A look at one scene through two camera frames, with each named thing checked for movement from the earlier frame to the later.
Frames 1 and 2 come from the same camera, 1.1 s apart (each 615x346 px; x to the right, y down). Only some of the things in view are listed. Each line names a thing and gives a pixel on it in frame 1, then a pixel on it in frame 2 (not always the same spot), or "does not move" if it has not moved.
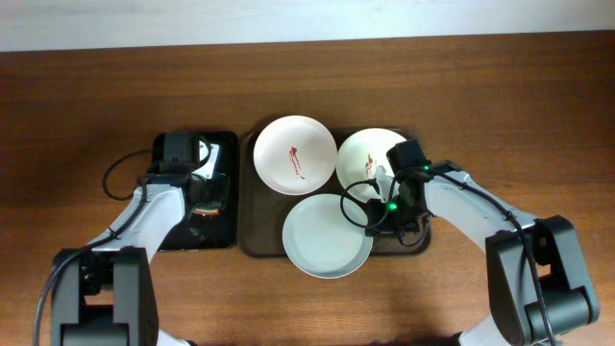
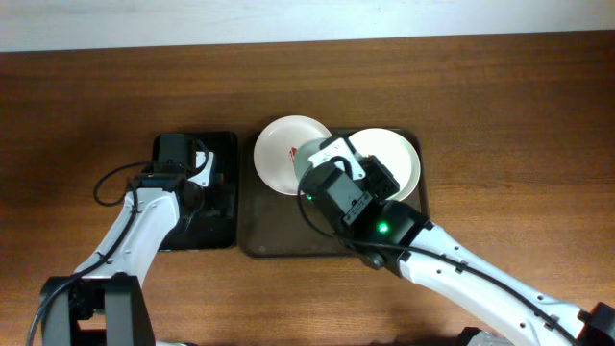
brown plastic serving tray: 262,210 does not move
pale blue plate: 320,239 → 304,151
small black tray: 210,220 does not move
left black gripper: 207,204 → 211,203
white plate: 295,155 does not move
